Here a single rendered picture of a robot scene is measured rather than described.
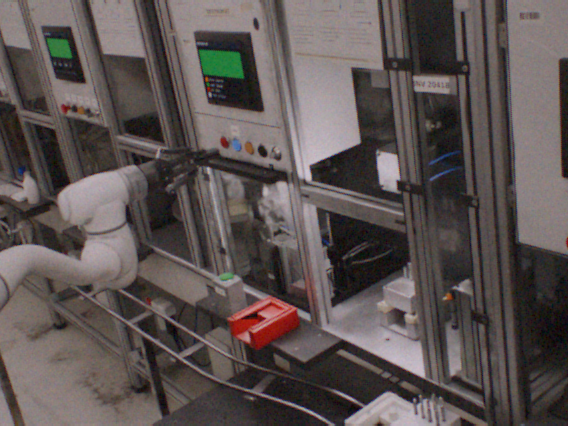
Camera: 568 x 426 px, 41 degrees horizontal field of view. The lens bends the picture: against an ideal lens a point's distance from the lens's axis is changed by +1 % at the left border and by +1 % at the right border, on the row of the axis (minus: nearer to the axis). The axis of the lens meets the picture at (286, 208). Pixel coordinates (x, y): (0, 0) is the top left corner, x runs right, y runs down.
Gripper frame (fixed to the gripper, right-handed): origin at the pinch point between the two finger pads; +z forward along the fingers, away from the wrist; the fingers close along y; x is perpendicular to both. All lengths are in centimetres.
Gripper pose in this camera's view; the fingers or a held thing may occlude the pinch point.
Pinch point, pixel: (206, 155)
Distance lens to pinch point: 204.2
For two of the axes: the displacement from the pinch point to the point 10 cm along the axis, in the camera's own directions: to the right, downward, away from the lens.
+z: 7.7, -3.5, 5.4
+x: -6.2, -2.0, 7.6
